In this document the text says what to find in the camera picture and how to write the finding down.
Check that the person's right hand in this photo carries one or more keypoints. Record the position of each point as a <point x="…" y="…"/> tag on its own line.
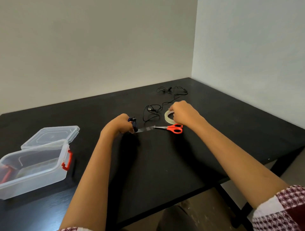
<point x="187" y="114"/>

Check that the person's left hand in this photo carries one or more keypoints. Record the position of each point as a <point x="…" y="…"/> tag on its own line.
<point x="118" y="127"/>

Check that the clear tape roll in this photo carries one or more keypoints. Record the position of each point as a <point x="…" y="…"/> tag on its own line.
<point x="168" y="116"/>

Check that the clear plastic box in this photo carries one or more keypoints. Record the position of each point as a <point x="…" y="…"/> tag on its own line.
<point x="35" y="176"/>

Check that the person's right forearm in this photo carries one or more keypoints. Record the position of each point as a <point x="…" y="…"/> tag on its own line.
<point x="243" y="166"/>

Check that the person's left forearm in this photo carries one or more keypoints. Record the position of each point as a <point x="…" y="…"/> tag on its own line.
<point x="90" y="185"/>

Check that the person's dark trouser leg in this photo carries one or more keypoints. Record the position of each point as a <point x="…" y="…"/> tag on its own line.
<point x="176" y="219"/>

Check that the clear plastic lid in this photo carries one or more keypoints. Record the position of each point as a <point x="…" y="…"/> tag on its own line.
<point x="50" y="135"/>

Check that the black table leg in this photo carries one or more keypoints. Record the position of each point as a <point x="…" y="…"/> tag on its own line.
<point x="283" y="164"/>
<point x="228" y="202"/>

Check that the maroon white patterned right sleeve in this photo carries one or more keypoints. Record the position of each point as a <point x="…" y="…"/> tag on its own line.
<point x="286" y="209"/>

